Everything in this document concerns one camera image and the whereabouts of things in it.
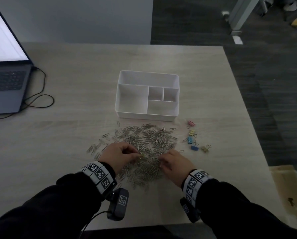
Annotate person's left hand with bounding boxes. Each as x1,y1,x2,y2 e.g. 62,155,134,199
98,142,141,176

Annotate person's right hand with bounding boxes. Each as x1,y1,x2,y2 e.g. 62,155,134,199
158,149,197,189

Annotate group of colourful binder clips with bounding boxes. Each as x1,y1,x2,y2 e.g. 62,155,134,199
182,120,212,154

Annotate pile of silver paper clips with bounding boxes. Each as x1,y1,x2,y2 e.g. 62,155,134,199
86,120,185,191

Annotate white compartment organizer tray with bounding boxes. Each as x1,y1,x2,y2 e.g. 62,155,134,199
115,70,180,122

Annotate person's left forearm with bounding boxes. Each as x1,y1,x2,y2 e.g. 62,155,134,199
0,171,103,239

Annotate person's right forearm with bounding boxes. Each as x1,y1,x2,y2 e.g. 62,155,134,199
196,178,297,239

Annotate person's black trousers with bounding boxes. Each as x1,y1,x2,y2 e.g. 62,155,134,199
85,225,186,239

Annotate right wristband with square markers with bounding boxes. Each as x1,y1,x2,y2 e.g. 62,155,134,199
182,169,212,208

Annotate wristband with square markers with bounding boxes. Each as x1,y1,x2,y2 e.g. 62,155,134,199
182,169,212,208
82,161,117,196

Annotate left wristband with square markers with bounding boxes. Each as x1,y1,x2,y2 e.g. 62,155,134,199
82,161,117,196

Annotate grey laptop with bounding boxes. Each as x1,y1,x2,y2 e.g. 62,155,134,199
0,0,34,115

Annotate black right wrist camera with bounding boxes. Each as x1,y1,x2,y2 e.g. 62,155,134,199
180,197,201,224

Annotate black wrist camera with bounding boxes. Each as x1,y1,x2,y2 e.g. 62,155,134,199
180,197,201,224
106,188,130,221

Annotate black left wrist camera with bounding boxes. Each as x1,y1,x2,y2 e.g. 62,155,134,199
106,188,130,221

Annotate black left camera cable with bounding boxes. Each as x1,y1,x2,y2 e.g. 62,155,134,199
78,210,110,239

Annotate black laptop cable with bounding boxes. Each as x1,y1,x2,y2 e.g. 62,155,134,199
0,66,54,121

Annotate grey metal post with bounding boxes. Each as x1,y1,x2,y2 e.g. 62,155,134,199
229,0,261,35

